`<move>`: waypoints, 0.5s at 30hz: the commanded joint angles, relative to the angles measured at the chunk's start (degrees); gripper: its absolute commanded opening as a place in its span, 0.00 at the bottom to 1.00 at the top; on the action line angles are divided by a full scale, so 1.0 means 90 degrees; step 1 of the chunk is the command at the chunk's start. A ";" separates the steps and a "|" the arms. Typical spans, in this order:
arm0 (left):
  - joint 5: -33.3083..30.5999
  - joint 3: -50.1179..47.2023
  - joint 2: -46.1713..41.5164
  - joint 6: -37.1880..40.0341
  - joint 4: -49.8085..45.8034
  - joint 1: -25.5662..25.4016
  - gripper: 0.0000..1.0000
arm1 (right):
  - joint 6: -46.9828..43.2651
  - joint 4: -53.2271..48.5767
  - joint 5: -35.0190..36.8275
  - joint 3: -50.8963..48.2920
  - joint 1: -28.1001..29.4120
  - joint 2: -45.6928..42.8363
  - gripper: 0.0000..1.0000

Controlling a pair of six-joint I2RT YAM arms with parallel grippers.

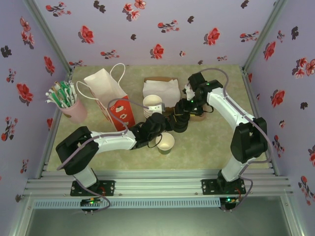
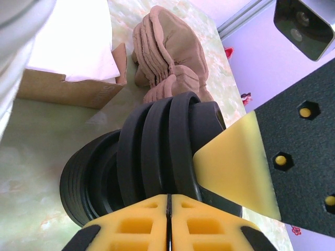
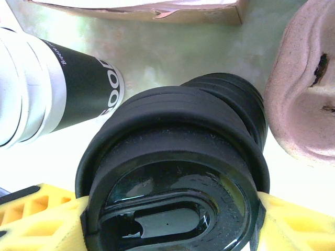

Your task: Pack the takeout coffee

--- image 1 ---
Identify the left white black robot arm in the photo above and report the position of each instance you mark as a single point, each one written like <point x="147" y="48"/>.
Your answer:
<point x="113" y="142"/>

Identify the red white paper bag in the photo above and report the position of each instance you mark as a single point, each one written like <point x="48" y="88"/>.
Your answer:
<point x="105" y="83"/>

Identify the green paper-wrapped straw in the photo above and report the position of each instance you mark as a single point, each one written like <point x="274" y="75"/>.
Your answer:
<point x="69" y="97"/>
<point x="64" y="91"/>

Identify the left black controller board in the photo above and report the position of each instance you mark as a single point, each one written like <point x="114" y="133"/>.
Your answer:
<point x="89" y="202"/>

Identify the green paper coffee cup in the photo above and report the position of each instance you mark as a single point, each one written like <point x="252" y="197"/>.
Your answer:
<point x="166" y="143"/>

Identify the right black controller board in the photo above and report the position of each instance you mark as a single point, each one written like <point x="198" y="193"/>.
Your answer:
<point x="229" y="201"/>

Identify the pink straw holder cup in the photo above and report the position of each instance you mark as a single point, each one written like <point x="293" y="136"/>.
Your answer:
<point x="76" y="113"/>

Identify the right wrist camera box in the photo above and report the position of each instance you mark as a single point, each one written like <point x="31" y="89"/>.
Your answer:
<point x="189" y="93"/>

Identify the black controller board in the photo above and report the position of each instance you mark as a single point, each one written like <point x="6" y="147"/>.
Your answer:
<point x="89" y="202"/>
<point x="229" y="201"/>

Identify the white paper cup stack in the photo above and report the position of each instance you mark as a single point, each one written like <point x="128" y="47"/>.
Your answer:
<point x="151" y="100"/>

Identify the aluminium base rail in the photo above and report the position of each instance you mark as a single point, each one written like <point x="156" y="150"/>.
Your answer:
<point x="157" y="183"/>

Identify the white paper napkin stack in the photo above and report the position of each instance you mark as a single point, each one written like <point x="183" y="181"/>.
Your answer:
<point x="160" y="89"/>

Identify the black plastic lid stack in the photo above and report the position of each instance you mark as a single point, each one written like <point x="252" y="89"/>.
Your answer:
<point x="181" y="125"/>

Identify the aluminium frame post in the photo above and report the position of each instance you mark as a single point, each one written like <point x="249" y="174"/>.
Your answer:
<point x="46" y="32"/>
<point x="265" y="32"/>

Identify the cardboard napkin box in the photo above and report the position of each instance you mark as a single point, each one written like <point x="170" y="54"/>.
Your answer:
<point x="160" y="79"/>

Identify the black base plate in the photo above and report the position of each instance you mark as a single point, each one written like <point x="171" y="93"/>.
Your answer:
<point x="108" y="188"/>
<point x="209" y="186"/>

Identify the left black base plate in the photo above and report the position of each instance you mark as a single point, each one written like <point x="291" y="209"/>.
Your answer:
<point x="108" y="188"/>

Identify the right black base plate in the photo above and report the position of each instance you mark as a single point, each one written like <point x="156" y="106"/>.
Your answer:
<point x="209" y="186"/>

